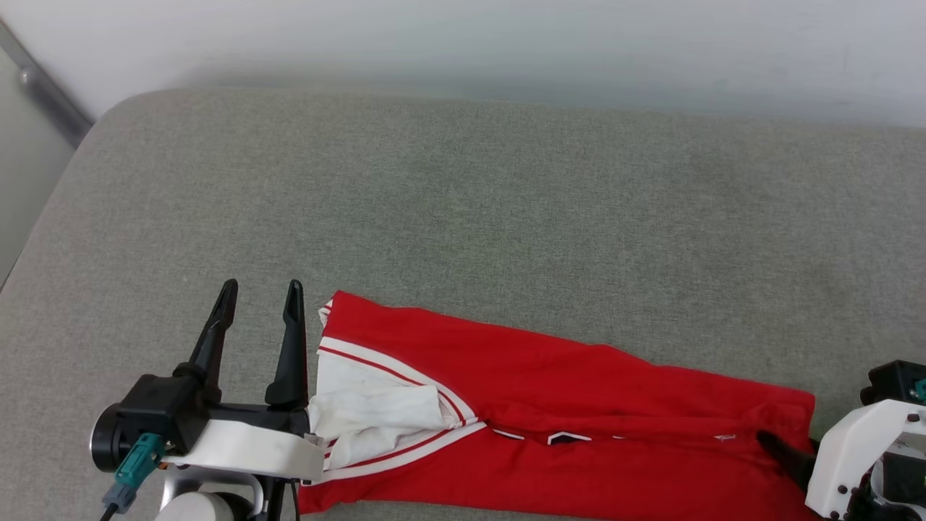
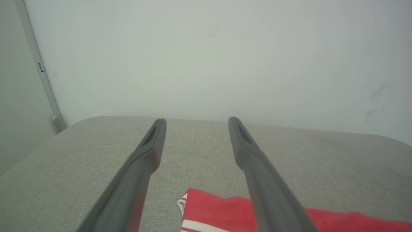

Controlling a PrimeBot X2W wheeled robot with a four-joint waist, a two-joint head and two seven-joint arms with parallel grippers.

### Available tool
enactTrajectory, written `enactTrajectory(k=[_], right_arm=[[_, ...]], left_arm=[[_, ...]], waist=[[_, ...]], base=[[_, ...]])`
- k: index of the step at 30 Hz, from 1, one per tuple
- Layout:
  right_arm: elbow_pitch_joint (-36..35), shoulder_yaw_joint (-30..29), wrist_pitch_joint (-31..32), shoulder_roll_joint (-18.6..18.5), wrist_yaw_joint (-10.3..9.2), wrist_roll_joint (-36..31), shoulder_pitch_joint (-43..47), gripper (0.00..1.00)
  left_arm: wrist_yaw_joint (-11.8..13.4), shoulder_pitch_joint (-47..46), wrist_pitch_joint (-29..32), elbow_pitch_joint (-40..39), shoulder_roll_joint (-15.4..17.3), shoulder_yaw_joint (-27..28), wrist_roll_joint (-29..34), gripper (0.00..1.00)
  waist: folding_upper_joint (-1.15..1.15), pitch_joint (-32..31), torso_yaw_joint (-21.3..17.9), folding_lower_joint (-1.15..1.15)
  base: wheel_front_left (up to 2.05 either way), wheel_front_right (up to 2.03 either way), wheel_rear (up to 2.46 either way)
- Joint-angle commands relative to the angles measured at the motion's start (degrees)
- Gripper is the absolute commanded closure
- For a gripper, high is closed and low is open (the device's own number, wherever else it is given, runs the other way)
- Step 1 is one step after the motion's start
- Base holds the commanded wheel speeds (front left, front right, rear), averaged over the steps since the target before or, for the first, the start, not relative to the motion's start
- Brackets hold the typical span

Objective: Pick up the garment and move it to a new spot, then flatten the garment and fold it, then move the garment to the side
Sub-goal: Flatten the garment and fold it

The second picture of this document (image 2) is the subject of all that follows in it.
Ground red white basketball jersey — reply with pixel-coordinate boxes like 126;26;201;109
177;188;412;232

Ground grey metal pole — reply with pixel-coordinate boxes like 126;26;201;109
14;0;67;134

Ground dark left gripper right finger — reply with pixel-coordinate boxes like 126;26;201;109
228;117;320;232

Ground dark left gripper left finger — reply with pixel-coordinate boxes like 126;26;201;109
77;118;167;232

